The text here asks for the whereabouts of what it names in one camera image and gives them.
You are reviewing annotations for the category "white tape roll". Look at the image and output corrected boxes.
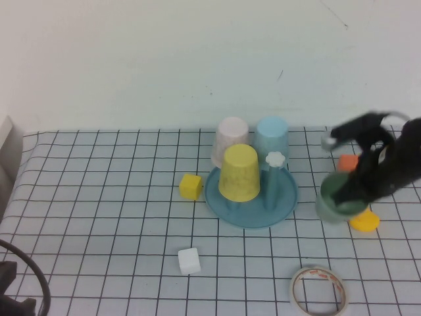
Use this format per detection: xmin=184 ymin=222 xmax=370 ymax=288
xmin=289 ymin=264 xmax=350 ymax=316

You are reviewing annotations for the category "pink plastic cup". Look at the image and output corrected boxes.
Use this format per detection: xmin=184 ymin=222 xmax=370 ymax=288
xmin=210 ymin=117 xmax=249 ymax=168

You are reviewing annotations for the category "yellow rubber duck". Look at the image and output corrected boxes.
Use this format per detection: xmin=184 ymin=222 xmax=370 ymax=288
xmin=348 ymin=209 xmax=381 ymax=233

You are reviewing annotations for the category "teal cup stand with pegs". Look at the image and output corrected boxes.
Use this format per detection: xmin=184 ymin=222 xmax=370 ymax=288
xmin=204 ymin=151 xmax=299 ymax=230

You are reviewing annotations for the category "black cable loop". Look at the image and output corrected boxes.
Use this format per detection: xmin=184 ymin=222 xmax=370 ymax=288
xmin=0 ymin=239 xmax=52 ymax=316

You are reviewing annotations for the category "yellow foam cube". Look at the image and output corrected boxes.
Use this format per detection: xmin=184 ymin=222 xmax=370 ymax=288
xmin=179 ymin=173 xmax=203 ymax=201

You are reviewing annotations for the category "white panel beside table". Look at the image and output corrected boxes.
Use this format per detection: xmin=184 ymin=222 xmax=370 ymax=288
xmin=0 ymin=115 xmax=26 ymax=205

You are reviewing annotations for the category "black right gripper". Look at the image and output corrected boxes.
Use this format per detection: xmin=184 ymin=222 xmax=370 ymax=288
xmin=334 ymin=144 xmax=401 ymax=205

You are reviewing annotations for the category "white foam cube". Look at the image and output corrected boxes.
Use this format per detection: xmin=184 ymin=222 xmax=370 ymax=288
xmin=178 ymin=247 xmax=201 ymax=276

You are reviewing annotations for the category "yellow plastic cup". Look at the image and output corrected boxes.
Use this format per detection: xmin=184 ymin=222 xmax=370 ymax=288
xmin=218 ymin=144 xmax=260 ymax=203

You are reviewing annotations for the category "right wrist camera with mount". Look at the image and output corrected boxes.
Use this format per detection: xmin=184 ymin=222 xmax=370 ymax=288
xmin=321 ymin=111 xmax=410 ymax=151

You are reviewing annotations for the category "grid pattern tablecloth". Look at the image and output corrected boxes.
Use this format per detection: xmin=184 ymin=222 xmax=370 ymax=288
xmin=0 ymin=124 xmax=421 ymax=316

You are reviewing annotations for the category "light blue plastic cup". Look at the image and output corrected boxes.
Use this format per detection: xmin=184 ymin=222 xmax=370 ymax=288
xmin=252 ymin=117 xmax=289 ymax=171

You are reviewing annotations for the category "green plastic cup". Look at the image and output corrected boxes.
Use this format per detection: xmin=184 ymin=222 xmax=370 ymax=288
xmin=314 ymin=171 xmax=372 ymax=224

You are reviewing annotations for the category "orange foam cube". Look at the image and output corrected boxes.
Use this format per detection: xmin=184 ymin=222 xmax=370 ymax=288
xmin=337 ymin=154 xmax=360 ymax=174

